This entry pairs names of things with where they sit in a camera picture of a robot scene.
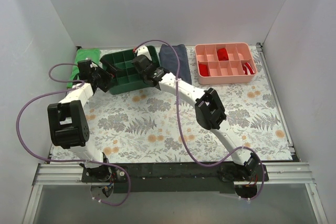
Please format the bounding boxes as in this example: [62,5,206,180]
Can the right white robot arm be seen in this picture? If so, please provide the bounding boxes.
[132,55,259,181]

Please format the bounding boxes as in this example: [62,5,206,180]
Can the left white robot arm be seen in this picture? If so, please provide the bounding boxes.
[47,59,122,182]

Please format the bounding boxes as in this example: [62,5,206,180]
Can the rolled red underwear left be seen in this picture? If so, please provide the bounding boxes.
[198,63,209,77]

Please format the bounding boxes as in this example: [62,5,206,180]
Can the rolled red underwear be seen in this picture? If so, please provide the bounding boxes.
[198,63,209,77]
[217,48,229,61]

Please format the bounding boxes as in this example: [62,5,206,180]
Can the rolled red underwear top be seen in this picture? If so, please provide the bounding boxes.
[217,48,229,61]

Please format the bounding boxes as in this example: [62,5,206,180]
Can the red white striped underwear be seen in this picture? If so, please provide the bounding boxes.
[242,62,256,76]

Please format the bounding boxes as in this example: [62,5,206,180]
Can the folded green towel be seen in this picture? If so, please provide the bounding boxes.
[70,48,101,80]

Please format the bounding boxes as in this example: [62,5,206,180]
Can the green divided organizer tray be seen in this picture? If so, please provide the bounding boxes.
[100,49,149,95]

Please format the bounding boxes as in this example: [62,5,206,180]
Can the folded grey-blue towel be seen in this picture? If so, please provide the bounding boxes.
[159,44,192,84]

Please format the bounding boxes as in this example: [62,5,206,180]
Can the floral patterned table mat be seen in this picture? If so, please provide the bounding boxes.
[50,45,292,163]

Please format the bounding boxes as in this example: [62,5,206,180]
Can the pink divided organizer tray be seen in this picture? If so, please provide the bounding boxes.
[195,42,258,85]

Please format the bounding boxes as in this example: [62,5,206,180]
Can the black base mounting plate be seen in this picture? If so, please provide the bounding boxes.
[81,162,269,197]

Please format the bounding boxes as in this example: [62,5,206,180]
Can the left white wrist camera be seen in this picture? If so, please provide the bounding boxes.
[88,60,99,68]

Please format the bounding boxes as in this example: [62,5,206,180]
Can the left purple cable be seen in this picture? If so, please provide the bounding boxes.
[16,63,132,207]

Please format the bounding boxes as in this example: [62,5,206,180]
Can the purple cable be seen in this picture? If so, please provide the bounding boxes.
[16,63,132,207]
[133,40,266,200]

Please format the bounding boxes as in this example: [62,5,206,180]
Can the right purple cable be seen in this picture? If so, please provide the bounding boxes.
[133,40,266,200]

